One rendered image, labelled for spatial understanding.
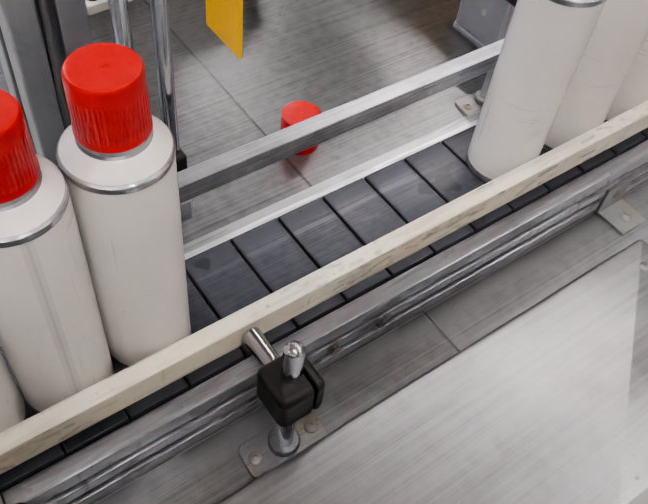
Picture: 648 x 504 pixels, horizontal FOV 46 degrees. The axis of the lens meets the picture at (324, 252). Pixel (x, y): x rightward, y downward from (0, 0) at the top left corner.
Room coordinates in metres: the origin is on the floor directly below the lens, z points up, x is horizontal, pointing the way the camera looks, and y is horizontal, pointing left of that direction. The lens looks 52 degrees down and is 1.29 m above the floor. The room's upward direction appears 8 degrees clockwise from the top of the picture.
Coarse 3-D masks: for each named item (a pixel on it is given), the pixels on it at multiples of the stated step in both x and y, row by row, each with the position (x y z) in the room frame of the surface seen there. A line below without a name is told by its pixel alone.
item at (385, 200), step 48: (624, 144) 0.48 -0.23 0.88; (336, 192) 0.38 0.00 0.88; (384, 192) 0.39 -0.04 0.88; (432, 192) 0.39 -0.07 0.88; (528, 192) 0.41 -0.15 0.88; (240, 240) 0.32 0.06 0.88; (288, 240) 0.33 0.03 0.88; (336, 240) 0.33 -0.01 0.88; (192, 288) 0.28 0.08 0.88; (240, 288) 0.28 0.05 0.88; (192, 384) 0.21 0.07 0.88; (96, 432) 0.17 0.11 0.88; (0, 480) 0.14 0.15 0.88
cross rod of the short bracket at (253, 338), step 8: (256, 328) 0.24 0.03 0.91; (248, 336) 0.23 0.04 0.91; (256, 336) 0.23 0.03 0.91; (264, 336) 0.23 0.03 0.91; (248, 344) 0.23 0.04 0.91; (256, 344) 0.22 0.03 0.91; (264, 344) 0.23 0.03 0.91; (256, 352) 0.22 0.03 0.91; (264, 352) 0.22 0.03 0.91; (272, 352) 0.22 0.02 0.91; (264, 360) 0.22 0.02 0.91; (272, 360) 0.22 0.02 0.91
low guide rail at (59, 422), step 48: (576, 144) 0.43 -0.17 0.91; (480, 192) 0.37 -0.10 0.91; (384, 240) 0.31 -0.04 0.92; (432, 240) 0.33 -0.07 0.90; (288, 288) 0.26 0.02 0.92; (336, 288) 0.28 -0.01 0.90; (192, 336) 0.22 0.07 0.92; (240, 336) 0.23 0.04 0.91; (96, 384) 0.18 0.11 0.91; (144, 384) 0.19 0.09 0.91; (48, 432) 0.15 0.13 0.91
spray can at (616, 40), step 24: (624, 0) 0.45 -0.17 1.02; (600, 24) 0.46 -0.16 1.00; (624, 24) 0.45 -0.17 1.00; (600, 48) 0.45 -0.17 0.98; (624, 48) 0.45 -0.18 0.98; (576, 72) 0.46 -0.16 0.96; (600, 72) 0.45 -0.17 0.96; (624, 72) 0.46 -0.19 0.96; (576, 96) 0.45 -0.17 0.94; (600, 96) 0.45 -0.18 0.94; (576, 120) 0.45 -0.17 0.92; (600, 120) 0.46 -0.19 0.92; (552, 144) 0.45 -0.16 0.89
